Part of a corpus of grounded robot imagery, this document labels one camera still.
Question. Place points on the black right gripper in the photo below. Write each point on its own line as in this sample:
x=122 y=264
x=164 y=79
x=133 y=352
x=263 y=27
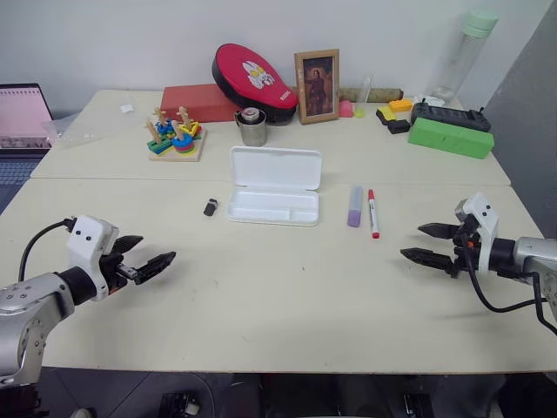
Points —
x=465 y=257

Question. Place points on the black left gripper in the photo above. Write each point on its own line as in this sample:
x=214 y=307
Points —
x=114 y=272

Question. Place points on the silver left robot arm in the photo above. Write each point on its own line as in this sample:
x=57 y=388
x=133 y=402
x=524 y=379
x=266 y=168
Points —
x=26 y=300

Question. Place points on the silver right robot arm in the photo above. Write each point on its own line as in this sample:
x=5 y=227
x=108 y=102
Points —
x=535 y=254

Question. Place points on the clear tube with purple cap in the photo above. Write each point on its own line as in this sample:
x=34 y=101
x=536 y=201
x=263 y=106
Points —
x=354 y=215

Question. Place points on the white open pencil case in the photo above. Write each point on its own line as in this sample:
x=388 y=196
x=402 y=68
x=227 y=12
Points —
x=274 y=174

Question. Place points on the red black printed case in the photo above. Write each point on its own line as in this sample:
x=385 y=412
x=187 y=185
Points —
x=248 y=74

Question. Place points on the red and white marker pen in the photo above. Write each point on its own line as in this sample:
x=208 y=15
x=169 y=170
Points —
x=373 y=211

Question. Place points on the green foam block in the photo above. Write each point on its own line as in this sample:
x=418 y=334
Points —
x=450 y=139

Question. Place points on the wooden colourful stacking toy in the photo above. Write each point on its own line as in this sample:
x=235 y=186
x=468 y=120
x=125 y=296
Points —
x=176 y=143

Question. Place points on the small black block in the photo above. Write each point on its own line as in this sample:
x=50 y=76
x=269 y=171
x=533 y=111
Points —
x=398 y=126

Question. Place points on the yellow and black block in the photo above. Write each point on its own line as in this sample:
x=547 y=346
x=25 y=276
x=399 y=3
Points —
x=385 y=115

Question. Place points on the clear plastic bag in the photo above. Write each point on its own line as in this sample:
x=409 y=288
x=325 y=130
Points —
x=71 y=130

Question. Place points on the orange toy brick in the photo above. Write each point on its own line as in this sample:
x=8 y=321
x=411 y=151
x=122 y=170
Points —
x=400 y=105

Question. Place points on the white crumpled paper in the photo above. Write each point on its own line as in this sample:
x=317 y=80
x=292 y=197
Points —
x=428 y=100

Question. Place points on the small yellow-green plastic piece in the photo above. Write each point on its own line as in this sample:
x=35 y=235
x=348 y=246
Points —
x=360 y=113

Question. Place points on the brown rolled stick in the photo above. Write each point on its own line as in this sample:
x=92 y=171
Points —
x=385 y=92

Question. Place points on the red rectangular box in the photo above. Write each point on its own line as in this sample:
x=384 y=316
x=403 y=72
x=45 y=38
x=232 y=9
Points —
x=191 y=102

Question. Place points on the small pink plastic piece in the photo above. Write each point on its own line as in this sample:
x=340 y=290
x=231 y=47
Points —
x=345 y=109

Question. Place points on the steel cup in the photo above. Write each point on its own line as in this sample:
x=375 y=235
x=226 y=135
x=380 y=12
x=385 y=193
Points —
x=254 y=135

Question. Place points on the clear plastic tube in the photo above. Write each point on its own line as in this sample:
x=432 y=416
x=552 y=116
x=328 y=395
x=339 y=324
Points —
x=365 y=89

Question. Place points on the small round metal piece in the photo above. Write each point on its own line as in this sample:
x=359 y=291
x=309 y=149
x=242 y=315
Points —
x=251 y=115

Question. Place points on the clear bottle with green lid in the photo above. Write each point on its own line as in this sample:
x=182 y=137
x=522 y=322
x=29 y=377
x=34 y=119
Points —
x=461 y=61

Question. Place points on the laptop with pink screen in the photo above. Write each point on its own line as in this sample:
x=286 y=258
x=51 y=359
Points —
x=22 y=113

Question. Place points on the wooden framed portrait picture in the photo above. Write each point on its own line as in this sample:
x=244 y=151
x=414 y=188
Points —
x=317 y=87

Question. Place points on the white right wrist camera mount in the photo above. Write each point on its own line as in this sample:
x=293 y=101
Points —
x=485 y=217

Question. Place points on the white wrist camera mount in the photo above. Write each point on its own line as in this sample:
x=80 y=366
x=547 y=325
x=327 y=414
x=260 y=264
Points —
x=485 y=217
x=85 y=244

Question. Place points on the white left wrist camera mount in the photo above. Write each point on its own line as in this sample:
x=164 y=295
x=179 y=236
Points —
x=85 y=244

